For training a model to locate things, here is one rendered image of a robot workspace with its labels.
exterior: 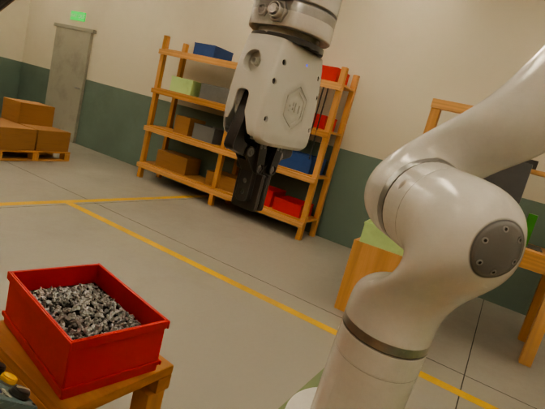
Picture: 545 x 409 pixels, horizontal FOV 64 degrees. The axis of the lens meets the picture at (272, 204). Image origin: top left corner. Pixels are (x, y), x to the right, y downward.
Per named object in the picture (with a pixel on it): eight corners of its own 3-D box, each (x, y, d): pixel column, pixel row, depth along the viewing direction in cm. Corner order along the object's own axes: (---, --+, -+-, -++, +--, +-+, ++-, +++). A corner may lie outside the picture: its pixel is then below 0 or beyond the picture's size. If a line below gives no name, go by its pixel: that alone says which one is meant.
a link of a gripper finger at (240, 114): (222, 124, 39) (241, 166, 43) (270, 72, 42) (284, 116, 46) (212, 121, 39) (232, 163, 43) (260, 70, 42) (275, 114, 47)
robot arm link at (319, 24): (307, -5, 37) (298, 32, 37) (349, 29, 44) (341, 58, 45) (234, -10, 41) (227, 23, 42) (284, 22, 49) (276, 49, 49)
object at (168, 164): (298, 241, 550) (346, 66, 510) (134, 175, 686) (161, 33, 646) (315, 236, 598) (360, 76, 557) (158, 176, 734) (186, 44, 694)
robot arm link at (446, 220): (400, 312, 67) (458, 164, 61) (480, 400, 50) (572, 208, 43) (330, 303, 63) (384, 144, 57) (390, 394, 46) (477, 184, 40)
